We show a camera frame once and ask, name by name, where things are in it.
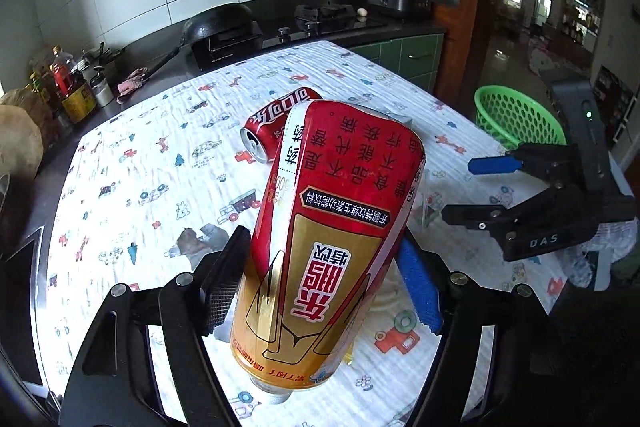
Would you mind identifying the red cola can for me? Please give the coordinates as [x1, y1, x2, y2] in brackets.
[240, 87, 321, 164]

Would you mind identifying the green kitchen cabinet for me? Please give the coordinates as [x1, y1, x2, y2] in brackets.
[352, 34, 445, 93]

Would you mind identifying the green plastic mesh basket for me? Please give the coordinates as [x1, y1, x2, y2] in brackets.
[474, 86, 566, 150]

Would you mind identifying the white patterned tablecloth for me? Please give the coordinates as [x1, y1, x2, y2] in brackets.
[30, 39, 639, 427]

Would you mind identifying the black gas stove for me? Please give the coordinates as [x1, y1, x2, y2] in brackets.
[252, 4, 385, 56]

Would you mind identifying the pink cloth rag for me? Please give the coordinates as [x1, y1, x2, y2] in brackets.
[116, 67, 148, 104]

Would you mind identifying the white seasoning jar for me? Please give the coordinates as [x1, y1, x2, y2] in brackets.
[89, 66, 114, 107]

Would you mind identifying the round wooden cutting board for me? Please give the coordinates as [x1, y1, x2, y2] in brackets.
[1, 89, 49, 180]

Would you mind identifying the black wok with handle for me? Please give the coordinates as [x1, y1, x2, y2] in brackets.
[143, 3, 262, 80]

